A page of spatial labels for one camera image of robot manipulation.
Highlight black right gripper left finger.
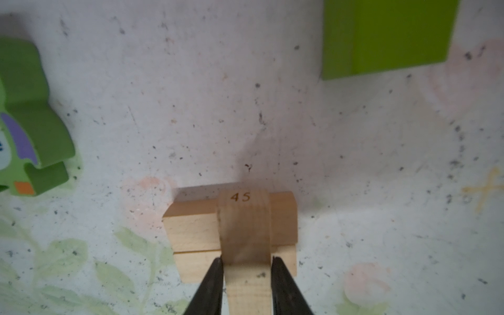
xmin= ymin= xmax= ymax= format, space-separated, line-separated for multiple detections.
xmin=183 ymin=257 xmax=224 ymax=315

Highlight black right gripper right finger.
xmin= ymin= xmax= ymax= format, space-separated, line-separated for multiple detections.
xmin=271 ymin=257 xmax=314 ymax=315

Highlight natural wood block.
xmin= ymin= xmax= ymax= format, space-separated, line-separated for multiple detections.
xmin=217 ymin=188 xmax=272 ymax=314
xmin=173 ymin=245 xmax=298 ymax=284
xmin=162 ymin=192 xmax=298 ymax=253

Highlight green wood block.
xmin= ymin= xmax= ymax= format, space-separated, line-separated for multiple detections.
xmin=322 ymin=0 xmax=459 ymax=80

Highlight green owl number toy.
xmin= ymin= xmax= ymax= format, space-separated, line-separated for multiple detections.
xmin=1 ymin=36 xmax=76 ymax=197

